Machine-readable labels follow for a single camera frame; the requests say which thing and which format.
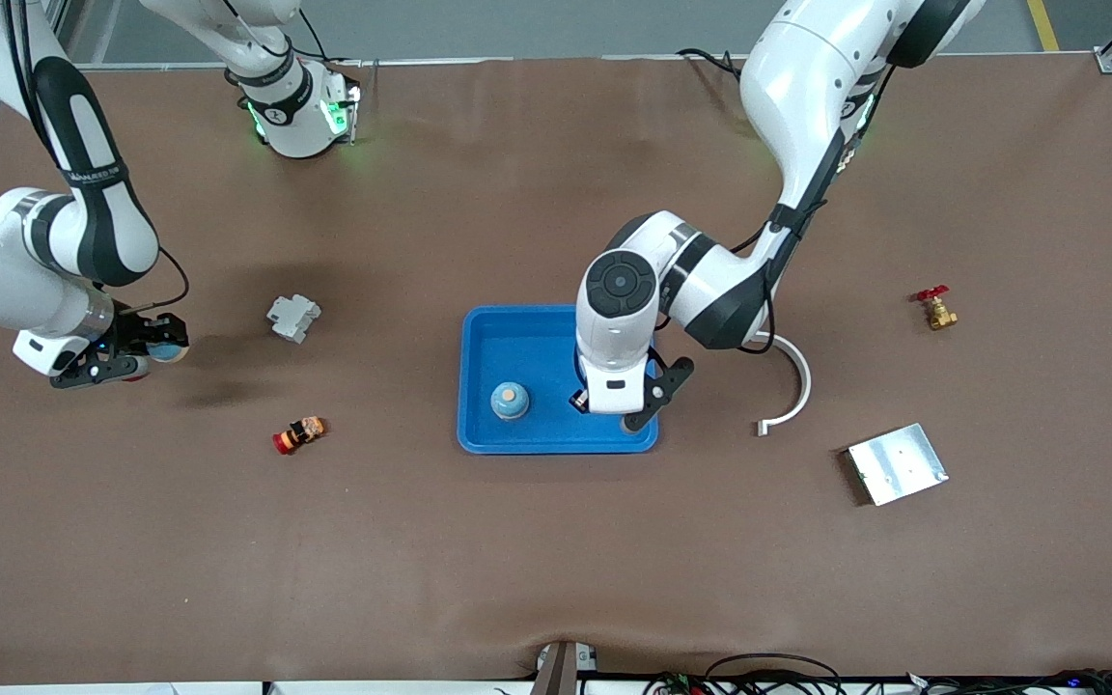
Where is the white circuit breaker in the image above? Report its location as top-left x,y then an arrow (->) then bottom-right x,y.
266,293 -> 322,345

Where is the red yellow emergency stop button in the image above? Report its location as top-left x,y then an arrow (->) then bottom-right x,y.
272,416 -> 327,457

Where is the blue plastic tray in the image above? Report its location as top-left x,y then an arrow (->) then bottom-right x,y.
457,304 -> 660,456

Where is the brown table mat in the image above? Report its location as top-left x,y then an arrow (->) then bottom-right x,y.
0,53 -> 1112,686

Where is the silver metal plate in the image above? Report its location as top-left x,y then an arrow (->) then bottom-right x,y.
847,423 -> 950,508

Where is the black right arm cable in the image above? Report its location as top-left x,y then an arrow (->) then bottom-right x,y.
1,0 -> 192,315

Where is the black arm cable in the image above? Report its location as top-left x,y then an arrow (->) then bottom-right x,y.
1,0 -> 192,315
739,58 -> 895,356

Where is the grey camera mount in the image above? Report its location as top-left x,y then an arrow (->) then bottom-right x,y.
532,640 -> 600,695

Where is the black base cable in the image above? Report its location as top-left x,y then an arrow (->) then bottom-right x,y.
677,46 -> 748,80

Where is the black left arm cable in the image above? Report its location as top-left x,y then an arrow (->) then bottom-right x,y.
739,58 -> 895,356

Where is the black cable bundle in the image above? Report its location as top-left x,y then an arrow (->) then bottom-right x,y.
903,668 -> 1112,695
643,653 -> 847,695

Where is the white curved plastic bracket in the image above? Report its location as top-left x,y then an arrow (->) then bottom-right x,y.
757,333 -> 813,437

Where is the brass valve red handle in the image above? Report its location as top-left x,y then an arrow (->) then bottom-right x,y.
911,285 -> 959,332

